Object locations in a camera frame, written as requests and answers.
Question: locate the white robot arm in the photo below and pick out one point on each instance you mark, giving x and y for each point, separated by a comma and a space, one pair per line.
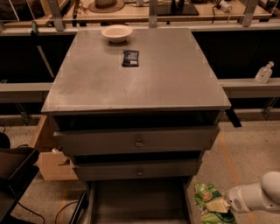
261, 196

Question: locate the grey middle drawer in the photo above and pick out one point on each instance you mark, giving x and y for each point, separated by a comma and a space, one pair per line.
137, 170

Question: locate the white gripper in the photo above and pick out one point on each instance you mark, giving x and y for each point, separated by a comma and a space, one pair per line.
235, 199

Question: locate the black bin on left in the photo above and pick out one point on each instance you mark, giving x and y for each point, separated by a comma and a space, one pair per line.
17, 170

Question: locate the wooden crate on floor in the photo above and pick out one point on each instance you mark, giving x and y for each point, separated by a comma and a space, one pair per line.
52, 163

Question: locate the grey drawer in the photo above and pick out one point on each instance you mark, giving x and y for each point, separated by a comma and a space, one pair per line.
137, 170
137, 201
103, 142

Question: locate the white ceramic bowl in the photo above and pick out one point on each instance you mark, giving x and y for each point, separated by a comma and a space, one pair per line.
116, 33

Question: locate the grey drawer cabinet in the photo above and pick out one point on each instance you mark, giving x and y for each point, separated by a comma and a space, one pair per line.
173, 87

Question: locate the grey top drawer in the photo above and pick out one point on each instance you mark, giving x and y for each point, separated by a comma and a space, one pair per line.
103, 142

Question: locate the green rice chip bag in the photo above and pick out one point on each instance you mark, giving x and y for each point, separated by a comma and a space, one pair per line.
205, 193

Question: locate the grey bottom drawer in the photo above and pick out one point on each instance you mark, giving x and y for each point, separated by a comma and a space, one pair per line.
137, 201

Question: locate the black monitor base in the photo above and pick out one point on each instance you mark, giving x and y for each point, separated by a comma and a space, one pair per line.
177, 8

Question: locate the brown hat on bench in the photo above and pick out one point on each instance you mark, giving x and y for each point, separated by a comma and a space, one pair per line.
106, 6

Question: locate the clear soap dispenser bottle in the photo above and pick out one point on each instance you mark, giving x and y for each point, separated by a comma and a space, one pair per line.
264, 73

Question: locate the dark blue snack packet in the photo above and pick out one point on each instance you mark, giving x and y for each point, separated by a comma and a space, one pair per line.
130, 58

